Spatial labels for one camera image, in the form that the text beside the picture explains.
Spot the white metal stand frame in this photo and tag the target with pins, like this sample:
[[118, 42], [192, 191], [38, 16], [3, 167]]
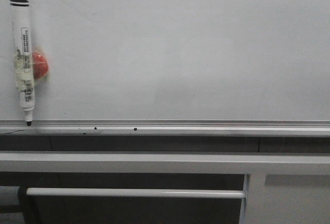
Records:
[[256, 166]]

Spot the white black-tipped whiteboard marker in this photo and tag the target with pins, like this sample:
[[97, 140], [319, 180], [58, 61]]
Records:
[[23, 61]]

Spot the grey padded bar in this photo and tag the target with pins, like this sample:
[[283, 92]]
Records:
[[9, 195]]

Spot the large whiteboard with aluminium frame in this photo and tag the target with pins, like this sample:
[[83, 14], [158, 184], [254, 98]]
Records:
[[174, 67]]

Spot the red round magnet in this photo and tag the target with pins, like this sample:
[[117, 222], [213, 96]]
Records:
[[40, 65]]

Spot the white horizontal stand bar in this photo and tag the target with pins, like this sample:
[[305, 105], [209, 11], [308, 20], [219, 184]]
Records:
[[111, 192]]

